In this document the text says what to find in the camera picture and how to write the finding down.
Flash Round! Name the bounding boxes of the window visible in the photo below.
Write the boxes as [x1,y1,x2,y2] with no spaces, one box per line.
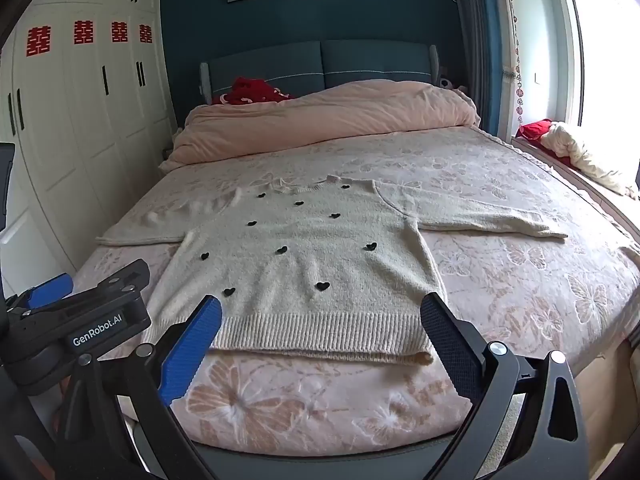
[570,0,640,131]

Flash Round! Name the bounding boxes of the pink duvet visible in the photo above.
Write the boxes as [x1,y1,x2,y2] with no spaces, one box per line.
[159,80,482,176]

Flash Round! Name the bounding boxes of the red cushion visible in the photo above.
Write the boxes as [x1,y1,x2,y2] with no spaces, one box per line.
[517,119,571,161]

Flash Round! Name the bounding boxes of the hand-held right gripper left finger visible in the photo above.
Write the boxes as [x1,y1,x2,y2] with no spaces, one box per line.
[52,295,223,480]

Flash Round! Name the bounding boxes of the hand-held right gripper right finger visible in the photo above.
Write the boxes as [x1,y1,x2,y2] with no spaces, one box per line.
[420,292,593,480]

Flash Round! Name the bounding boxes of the cream sweater with black hearts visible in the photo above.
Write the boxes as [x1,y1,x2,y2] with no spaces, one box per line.
[95,175,571,367]

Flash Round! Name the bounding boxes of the white crumpled blanket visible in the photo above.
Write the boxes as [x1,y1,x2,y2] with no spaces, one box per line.
[542,121,640,198]

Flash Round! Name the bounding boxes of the pink butterfly print blanket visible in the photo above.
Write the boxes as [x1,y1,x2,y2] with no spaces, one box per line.
[75,125,640,461]

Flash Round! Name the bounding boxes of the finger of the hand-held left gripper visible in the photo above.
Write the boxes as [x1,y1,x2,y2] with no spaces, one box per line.
[5,273,75,317]
[75,259,151,306]

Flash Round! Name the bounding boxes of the hanging bead string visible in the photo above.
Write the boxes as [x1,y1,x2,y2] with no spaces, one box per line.
[507,0,527,138]

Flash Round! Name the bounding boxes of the red pillow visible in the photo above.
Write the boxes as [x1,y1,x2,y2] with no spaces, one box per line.
[210,76,293,106]

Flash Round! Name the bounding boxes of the white wardrobe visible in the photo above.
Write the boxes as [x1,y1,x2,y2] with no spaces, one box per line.
[0,0,178,291]

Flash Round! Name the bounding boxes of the blue grey curtain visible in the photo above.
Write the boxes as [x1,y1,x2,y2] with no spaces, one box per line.
[452,0,516,136]

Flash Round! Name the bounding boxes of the blue padded headboard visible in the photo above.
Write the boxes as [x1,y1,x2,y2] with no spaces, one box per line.
[199,40,443,106]

